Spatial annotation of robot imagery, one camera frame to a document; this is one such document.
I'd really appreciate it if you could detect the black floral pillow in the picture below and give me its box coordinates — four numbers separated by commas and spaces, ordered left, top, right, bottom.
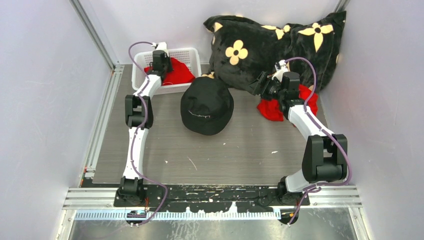
203, 11, 347, 92

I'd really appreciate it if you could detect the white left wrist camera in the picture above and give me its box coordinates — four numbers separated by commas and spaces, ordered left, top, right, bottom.
151, 42, 170, 56

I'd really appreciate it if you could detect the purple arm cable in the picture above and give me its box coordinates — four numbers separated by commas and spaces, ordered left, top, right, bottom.
127, 41, 169, 228
284, 56, 353, 227

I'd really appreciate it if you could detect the red cloth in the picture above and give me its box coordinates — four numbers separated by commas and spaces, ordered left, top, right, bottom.
256, 84, 319, 122

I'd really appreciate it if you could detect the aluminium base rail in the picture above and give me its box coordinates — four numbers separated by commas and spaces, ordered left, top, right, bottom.
62, 186, 362, 221

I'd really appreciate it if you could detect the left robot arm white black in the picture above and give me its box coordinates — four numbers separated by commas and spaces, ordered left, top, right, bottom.
117, 50, 172, 207

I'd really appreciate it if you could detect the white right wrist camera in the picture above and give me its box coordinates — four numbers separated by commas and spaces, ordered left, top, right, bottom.
271, 59, 290, 82

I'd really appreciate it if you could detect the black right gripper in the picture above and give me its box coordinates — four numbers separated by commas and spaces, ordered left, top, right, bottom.
243, 71, 285, 102

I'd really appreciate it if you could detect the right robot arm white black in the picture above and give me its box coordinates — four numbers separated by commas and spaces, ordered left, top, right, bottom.
249, 69, 349, 206

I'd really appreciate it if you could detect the bright red bucket hat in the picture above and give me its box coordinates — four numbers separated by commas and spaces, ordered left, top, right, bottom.
161, 57, 196, 86

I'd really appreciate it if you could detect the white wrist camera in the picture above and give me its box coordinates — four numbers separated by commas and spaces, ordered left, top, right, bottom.
151, 42, 170, 56
271, 59, 290, 82

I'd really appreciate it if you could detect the black hat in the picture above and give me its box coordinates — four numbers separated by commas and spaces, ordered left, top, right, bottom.
180, 76, 234, 136

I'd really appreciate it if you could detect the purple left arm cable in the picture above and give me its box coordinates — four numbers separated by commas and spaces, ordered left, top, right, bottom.
127, 41, 169, 228

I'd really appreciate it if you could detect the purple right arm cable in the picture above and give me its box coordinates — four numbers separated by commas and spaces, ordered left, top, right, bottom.
284, 56, 353, 227

